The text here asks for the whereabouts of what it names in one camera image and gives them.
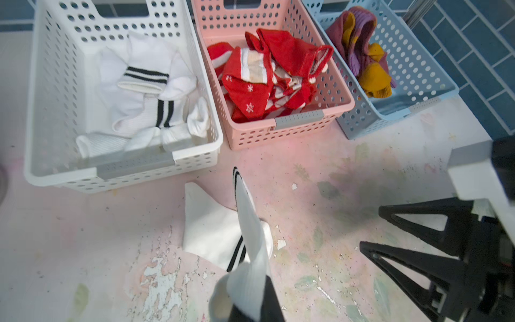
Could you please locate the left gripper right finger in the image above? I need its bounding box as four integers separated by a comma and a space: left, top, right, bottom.
260, 276, 285, 322

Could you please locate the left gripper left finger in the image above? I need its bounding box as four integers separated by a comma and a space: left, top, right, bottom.
228, 305, 255, 322

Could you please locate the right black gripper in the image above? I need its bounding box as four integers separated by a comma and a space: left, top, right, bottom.
359, 197, 514, 321

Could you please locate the black white striped sock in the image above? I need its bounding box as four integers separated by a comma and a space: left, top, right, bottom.
112, 96, 210, 152
97, 32, 197, 134

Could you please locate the red santa sock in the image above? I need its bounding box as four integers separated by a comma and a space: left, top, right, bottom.
245, 28, 333, 114
207, 42, 278, 123

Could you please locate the purple striped sock front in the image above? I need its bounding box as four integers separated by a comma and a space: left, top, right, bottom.
325, 6, 396, 99

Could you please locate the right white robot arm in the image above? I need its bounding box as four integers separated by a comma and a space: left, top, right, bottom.
359, 136, 514, 321

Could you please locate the blue plastic basket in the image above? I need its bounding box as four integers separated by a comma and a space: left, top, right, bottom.
333, 1, 458, 140

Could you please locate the white plastic basket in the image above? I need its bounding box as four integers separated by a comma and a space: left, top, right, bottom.
24, 1, 223, 193

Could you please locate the pink plastic basket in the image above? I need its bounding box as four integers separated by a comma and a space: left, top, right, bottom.
191, 1, 355, 150

